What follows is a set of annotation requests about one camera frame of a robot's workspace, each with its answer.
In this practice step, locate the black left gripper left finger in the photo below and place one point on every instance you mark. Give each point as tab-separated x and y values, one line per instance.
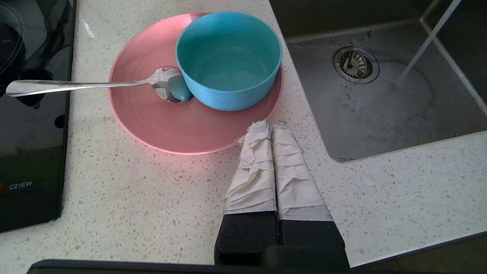
251	182

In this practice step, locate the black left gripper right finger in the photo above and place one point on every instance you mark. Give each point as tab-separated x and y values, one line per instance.
296	190

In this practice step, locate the metal spoon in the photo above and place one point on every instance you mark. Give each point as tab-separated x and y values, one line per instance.
76	85

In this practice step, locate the teal bowl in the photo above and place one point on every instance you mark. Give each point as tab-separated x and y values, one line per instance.
228	64

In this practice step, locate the pink plate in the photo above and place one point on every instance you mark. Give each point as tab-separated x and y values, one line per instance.
171	125

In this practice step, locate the black stove top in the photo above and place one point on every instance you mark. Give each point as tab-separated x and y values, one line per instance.
30	152

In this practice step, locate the stainless steel sink basin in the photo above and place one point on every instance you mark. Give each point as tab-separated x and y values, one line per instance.
380	114

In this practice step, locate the clear running water stream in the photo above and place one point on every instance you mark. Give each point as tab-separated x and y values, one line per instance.
426	42

